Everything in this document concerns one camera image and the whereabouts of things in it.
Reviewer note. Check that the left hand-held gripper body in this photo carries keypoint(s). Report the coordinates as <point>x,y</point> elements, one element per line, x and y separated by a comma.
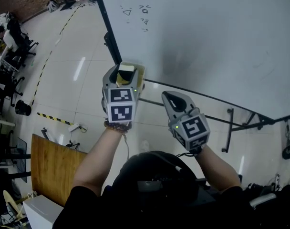
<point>121,112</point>

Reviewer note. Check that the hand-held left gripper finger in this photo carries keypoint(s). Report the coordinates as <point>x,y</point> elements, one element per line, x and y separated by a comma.
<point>106,80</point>
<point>136,82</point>

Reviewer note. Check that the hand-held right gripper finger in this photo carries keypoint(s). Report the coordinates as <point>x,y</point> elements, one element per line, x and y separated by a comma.
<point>167,112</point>
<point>191,103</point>

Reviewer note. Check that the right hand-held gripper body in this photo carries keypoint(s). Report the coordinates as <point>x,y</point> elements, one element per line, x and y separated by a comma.
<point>193,128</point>

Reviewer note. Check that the person's right forearm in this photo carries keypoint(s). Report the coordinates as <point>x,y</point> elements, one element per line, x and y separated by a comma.
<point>219,168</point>

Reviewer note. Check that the person's left forearm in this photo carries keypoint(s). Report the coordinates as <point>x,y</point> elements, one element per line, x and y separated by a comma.
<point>97,161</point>

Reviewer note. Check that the whiteboard on black stand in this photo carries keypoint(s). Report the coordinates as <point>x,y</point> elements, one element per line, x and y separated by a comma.
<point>207,32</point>

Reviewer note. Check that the white box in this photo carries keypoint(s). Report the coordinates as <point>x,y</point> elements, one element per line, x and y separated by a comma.
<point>42,213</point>

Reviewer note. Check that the person's white shoe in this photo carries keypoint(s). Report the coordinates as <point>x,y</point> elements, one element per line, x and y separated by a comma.
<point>145,146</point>

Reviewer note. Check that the white power strip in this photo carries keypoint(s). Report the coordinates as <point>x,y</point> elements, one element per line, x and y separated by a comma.
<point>74,127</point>

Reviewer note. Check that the long yellow black tape line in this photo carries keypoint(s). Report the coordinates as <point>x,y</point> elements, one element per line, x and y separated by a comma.
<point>43,68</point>

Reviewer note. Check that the short yellow black tape strip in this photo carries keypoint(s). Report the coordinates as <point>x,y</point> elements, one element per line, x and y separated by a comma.
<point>54,118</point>

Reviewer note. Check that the wooden table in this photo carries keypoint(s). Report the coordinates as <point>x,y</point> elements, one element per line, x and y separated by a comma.
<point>54,166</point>

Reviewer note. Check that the black trash bin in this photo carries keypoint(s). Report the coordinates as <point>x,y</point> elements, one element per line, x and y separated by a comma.
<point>23,107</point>

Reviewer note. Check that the striped white bag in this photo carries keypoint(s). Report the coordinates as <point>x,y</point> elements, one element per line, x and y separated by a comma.
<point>52,6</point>

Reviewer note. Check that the silver metal tube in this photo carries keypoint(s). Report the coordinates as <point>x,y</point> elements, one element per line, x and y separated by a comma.
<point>263,200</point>

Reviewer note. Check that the person's black shirt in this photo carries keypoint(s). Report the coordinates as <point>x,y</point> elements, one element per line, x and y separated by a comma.
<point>83,211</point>

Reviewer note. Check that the black monitor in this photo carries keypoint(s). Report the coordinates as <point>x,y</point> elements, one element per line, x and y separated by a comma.
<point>22,161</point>

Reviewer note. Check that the cream plastic chair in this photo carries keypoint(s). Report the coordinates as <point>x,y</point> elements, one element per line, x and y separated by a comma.
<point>12,206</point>

